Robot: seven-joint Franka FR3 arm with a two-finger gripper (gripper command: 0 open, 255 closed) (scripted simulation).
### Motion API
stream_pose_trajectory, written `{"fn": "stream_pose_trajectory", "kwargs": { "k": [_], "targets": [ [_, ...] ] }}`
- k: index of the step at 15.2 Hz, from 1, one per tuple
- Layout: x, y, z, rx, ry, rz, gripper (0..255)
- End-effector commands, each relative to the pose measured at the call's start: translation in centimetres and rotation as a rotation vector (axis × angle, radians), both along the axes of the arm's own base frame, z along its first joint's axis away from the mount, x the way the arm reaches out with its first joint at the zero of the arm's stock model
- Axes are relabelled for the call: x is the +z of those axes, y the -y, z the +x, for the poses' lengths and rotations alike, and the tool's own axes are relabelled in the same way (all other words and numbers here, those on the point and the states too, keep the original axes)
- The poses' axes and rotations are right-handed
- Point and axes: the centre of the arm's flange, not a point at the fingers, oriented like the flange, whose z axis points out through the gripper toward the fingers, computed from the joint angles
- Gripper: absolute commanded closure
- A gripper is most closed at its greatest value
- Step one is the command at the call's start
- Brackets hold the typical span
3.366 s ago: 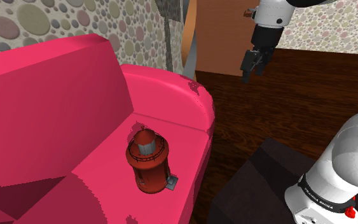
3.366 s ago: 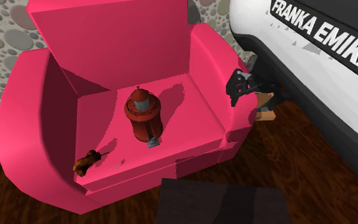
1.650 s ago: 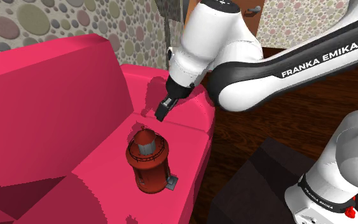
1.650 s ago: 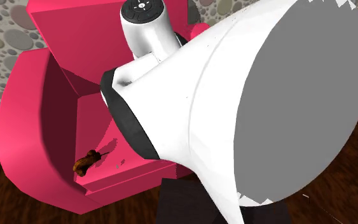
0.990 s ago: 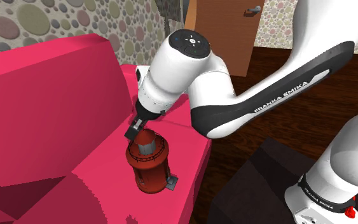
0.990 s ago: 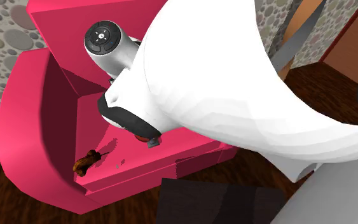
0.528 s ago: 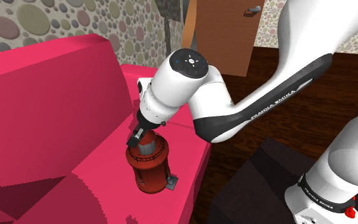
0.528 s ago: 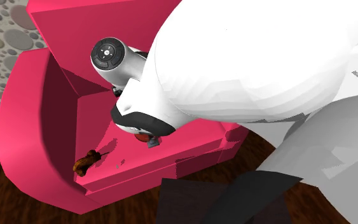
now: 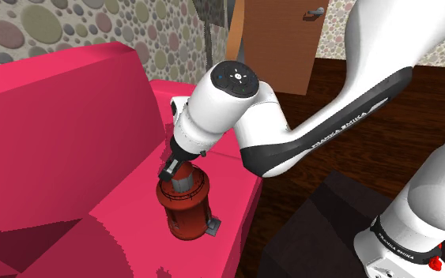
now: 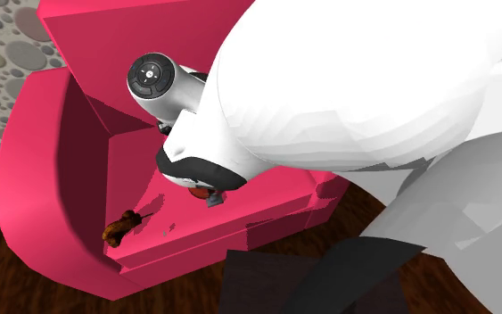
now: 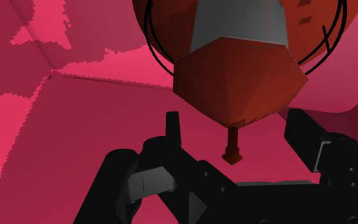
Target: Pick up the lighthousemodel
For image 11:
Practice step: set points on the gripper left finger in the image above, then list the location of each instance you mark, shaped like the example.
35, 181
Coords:
116, 186

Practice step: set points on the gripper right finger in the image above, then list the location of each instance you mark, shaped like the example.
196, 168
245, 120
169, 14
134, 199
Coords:
340, 167

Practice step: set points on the pink sofa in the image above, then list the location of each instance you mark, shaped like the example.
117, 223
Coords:
73, 124

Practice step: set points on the red and grey faceted object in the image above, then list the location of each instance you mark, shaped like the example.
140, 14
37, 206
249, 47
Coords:
237, 80

